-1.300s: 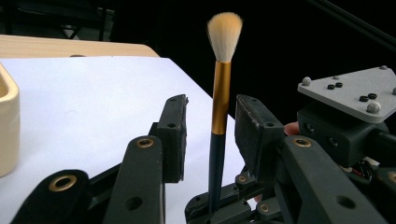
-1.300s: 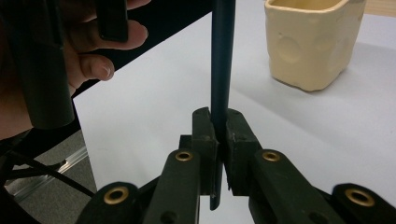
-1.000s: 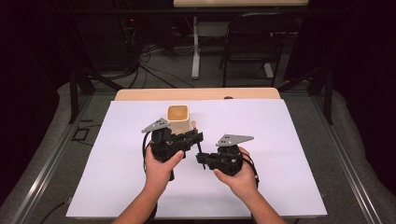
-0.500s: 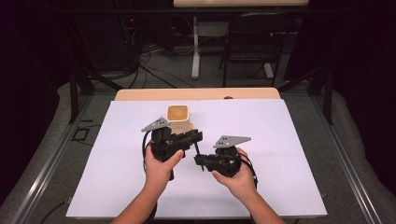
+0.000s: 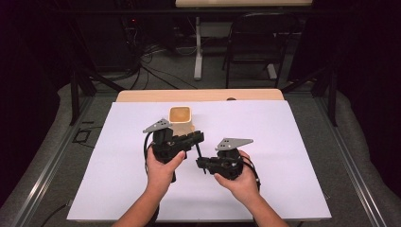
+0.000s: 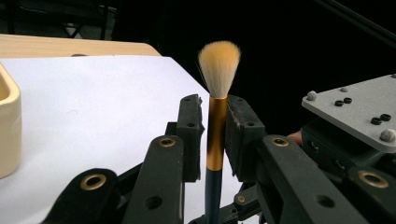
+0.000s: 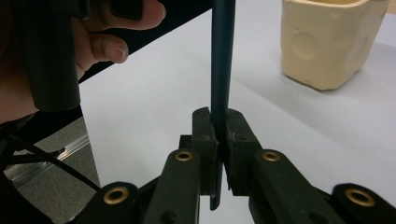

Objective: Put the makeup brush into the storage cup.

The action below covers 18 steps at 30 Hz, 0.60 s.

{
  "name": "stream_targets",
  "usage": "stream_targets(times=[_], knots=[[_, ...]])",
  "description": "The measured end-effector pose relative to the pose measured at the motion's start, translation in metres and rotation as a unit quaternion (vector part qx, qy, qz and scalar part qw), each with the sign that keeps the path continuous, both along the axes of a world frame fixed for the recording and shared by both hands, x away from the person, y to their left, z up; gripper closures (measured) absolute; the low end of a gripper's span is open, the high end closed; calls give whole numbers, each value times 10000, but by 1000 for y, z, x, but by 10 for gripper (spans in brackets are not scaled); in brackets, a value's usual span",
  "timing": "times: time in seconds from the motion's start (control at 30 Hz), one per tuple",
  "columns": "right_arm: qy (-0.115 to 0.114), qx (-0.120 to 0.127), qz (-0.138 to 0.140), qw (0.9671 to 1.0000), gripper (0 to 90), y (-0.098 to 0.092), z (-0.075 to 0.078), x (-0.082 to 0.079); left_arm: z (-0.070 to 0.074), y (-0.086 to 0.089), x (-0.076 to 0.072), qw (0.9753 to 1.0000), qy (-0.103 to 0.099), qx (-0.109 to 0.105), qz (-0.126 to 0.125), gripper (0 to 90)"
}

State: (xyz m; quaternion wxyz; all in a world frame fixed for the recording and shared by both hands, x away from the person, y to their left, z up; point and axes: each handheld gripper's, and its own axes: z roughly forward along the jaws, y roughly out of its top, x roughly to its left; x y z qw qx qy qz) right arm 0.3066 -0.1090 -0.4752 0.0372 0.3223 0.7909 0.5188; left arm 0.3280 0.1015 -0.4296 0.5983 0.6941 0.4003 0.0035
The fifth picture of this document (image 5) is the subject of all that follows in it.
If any person's right hand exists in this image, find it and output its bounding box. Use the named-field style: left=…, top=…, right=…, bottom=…
left=214, top=149, right=261, bottom=203

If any wooden table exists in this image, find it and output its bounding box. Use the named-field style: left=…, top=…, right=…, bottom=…
left=115, top=88, right=285, bottom=102

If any cream square ceramic cup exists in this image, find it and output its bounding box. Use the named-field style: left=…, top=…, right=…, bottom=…
left=167, top=105, right=196, bottom=137

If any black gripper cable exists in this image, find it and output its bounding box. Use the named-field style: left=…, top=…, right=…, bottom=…
left=241, top=154, right=262, bottom=193
left=143, top=131, right=161, bottom=227

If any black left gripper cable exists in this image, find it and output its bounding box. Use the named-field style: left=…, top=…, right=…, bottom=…
left=143, top=131, right=161, bottom=227

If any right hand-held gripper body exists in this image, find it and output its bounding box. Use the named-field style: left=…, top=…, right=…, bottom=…
left=215, top=137, right=254, bottom=181

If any person's left hand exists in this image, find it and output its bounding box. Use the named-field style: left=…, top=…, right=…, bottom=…
left=146, top=146, right=187, bottom=194

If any black folding chair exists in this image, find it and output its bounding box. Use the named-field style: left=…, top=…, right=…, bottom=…
left=221, top=11, right=301, bottom=90

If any white-legged desk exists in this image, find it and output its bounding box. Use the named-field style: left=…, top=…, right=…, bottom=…
left=175, top=0, right=313, bottom=81

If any white sheet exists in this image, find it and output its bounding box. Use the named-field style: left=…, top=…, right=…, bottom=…
left=66, top=99, right=333, bottom=221

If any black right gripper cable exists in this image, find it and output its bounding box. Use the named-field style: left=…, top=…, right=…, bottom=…
left=241, top=154, right=262, bottom=193

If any bundle of floor cables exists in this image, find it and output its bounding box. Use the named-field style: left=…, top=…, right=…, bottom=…
left=124, top=17, right=198, bottom=92

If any black metal stand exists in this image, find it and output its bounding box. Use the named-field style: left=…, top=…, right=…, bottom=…
left=281, top=61, right=339, bottom=128
left=66, top=61, right=126, bottom=127

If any aluminium rail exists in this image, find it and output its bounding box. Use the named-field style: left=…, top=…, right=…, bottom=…
left=10, top=94, right=96, bottom=227
left=315, top=94, right=391, bottom=227

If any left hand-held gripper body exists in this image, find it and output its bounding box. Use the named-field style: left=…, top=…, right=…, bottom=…
left=142, top=117, right=187, bottom=165

